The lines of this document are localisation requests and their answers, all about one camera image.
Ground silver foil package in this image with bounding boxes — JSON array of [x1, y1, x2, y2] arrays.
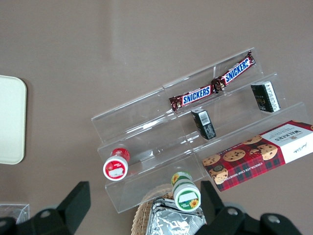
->
[[146, 198, 207, 235]]

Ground Walkers shortbread cookie box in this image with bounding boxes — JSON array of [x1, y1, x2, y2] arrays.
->
[[201, 119, 313, 192]]

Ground clear acrylic box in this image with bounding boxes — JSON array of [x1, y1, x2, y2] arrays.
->
[[0, 201, 31, 225]]

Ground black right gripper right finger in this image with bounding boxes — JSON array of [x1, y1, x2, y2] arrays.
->
[[195, 180, 246, 235]]

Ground small black box with barcode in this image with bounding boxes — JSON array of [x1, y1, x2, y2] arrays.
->
[[190, 107, 217, 141]]

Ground clear acrylic tiered stand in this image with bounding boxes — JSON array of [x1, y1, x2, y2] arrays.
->
[[90, 47, 309, 214]]

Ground black box with gold print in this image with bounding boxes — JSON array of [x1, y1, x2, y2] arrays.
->
[[250, 80, 282, 114]]

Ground red lidded small cup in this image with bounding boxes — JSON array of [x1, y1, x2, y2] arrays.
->
[[102, 147, 132, 181]]

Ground cream plastic tray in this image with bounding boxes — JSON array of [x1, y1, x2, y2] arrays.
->
[[0, 75, 27, 165]]

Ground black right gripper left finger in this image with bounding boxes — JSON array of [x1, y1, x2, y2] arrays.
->
[[17, 181, 91, 235]]

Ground light tan wicker basket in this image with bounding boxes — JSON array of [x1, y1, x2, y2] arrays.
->
[[131, 185, 207, 235]]

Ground green lidded sunflower cup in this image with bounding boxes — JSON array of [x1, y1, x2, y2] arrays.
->
[[170, 171, 202, 212]]

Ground Snickers chocolate bar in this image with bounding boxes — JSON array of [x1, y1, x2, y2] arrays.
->
[[168, 85, 216, 112], [211, 50, 256, 94]]

